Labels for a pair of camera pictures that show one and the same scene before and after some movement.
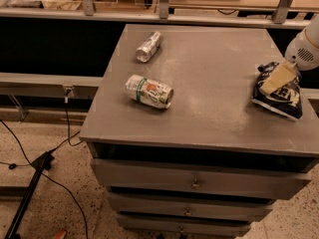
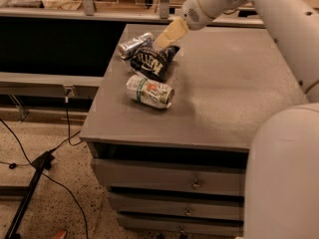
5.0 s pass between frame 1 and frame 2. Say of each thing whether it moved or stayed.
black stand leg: stayed
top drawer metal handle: stayed
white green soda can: stayed
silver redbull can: moved
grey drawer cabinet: stayed
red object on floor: stayed
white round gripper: moved
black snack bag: moved
